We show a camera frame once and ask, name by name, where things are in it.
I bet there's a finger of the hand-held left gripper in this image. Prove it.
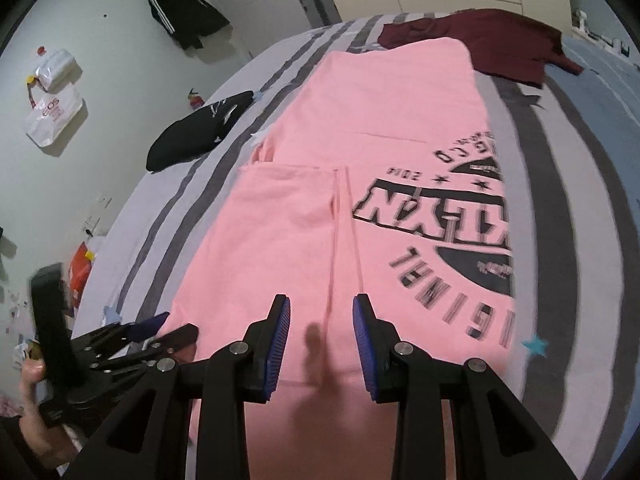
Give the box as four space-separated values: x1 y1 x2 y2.
90 324 201 373
75 311 172 356

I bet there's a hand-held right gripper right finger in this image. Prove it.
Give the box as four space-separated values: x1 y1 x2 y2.
351 293 581 480

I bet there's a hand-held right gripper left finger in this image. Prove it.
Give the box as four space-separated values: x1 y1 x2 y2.
60 294 292 480

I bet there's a pink printed t-shirt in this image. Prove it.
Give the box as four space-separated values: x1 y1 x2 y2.
165 37 523 480

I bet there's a person's left forearm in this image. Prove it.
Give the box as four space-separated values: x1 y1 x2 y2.
0 412 71 480

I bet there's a person's left hand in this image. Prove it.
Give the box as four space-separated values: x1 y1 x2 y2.
19 362 81 463

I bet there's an orange packet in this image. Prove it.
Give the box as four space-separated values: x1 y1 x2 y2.
67 241 101 306

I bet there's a black folded shirt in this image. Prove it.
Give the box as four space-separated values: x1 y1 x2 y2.
146 91 255 172

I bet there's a white red print shopping bag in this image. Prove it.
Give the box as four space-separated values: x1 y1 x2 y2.
25 82 86 148

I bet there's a striped star print bed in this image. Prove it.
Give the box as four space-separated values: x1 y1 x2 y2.
70 10 640 480

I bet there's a black striped jacket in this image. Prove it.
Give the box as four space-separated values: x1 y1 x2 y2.
145 0 231 51

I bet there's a maroon shirt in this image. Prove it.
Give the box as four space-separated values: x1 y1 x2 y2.
377 8 585 86

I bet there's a white door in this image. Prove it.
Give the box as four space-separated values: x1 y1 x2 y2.
192 0 331 56

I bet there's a dark grey ribbed suitcase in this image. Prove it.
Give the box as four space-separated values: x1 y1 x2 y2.
299 0 342 28

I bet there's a dark desk gadget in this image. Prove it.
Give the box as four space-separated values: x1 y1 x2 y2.
600 35 636 58

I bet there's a white wall socket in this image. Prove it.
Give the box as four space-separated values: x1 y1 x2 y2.
84 192 112 221

